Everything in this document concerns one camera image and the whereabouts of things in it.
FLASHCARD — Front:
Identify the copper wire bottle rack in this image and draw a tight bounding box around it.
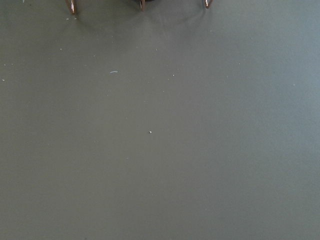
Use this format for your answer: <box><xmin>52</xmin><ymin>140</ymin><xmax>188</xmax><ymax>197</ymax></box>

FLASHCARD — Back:
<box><xmin>65</xmin><ymin>0</ymin><xmax>213</xmax><ymax>15</ymax></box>

